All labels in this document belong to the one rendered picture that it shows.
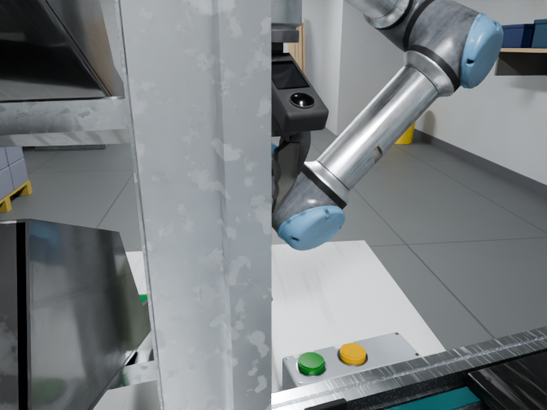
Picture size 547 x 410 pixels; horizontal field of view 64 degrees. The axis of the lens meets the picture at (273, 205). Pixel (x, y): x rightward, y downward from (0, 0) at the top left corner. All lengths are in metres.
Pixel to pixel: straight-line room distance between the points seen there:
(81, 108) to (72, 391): 0.13
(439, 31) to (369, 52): 6.60
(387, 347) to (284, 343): 0.24
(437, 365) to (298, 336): 0.30
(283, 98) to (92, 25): 0.24
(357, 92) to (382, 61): 0.60
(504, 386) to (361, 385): 0.20
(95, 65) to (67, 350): 0.13
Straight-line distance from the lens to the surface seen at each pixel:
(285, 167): 0.53
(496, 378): 0.75
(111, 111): 0.24
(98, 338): 0.21
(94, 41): 0.24
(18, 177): 4.88
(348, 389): 0.69
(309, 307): 1.03
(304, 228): 0.78
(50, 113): 0.24
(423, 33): 0.89
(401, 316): 1.04
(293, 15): 0.51
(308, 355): 0.71
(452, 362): 0.78
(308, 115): 0.43
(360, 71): 7.44
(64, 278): 0.17
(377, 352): 0.75
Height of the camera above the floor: 1.42
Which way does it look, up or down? 20 degrees down
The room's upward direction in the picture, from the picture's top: straight up
